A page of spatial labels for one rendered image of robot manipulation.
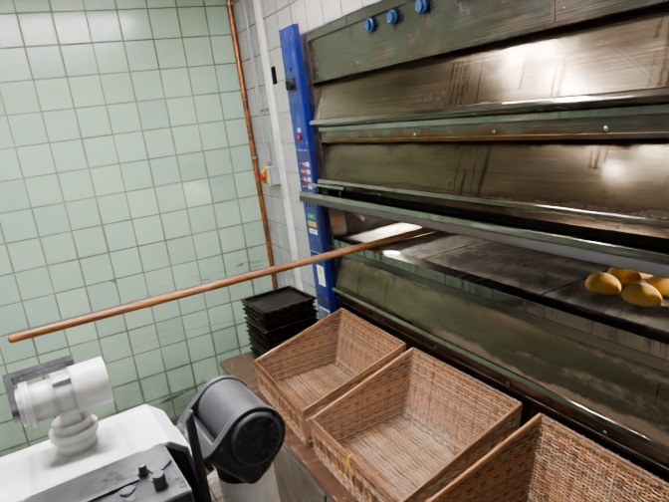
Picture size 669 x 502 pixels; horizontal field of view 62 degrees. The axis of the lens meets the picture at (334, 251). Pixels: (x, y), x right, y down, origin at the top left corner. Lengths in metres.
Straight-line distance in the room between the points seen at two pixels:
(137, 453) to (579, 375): 1.17
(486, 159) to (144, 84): 2.07
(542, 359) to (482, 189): 0.51
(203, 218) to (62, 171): 0.77
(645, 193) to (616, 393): 0.51
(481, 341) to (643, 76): 0.94
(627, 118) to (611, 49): 0.15
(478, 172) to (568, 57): 0.43
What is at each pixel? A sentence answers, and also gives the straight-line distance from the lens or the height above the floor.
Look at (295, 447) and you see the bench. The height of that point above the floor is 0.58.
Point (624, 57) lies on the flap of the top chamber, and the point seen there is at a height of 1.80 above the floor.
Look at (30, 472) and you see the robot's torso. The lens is 0.88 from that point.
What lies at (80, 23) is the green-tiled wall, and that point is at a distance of 3.25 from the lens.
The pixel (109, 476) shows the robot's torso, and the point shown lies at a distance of 0.80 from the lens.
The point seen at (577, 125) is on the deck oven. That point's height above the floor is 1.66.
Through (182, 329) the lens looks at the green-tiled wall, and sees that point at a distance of 3.42.
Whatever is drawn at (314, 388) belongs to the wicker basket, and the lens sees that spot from 2.54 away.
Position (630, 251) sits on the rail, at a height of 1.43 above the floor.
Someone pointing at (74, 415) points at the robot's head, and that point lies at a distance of 0.86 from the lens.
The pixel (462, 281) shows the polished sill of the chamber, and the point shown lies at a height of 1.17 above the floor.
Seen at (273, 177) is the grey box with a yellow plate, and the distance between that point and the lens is 3.05.
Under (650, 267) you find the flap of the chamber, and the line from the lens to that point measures 1.22.
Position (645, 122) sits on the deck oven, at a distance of 1.36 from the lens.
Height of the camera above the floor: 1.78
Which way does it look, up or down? 14 degrees down
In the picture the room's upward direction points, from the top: 8 degrees counter-clockwise
